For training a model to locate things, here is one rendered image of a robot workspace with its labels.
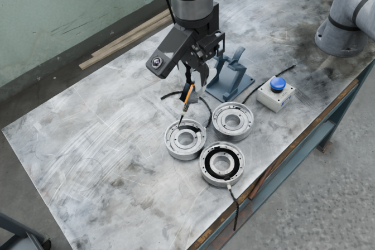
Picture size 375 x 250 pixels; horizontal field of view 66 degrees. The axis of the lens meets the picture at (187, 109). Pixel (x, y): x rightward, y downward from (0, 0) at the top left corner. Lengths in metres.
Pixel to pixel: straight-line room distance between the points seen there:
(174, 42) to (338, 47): 0.58
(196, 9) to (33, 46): 1.79
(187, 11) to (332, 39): 0.58
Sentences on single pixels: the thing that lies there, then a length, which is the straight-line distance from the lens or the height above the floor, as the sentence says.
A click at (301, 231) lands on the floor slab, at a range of 1.54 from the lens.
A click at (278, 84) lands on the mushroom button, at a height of 0.87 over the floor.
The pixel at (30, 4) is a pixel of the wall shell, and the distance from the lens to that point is 2.11.
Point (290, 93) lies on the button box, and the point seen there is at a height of 0.84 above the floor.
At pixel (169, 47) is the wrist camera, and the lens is 0.56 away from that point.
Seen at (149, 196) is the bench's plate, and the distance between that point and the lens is 0.70.
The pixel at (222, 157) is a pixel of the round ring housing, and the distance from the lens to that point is 0.70.
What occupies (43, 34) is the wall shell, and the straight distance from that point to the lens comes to 2.21.
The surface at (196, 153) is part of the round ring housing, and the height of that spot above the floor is 0.84.
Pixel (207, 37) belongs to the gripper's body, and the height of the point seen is 1.07.
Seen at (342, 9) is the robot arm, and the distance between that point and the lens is 0.95.
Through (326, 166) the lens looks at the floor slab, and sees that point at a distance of 1.71.
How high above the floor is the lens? 1.44
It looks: 52 degrees down
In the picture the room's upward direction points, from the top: 8 degrees counter-clockwise
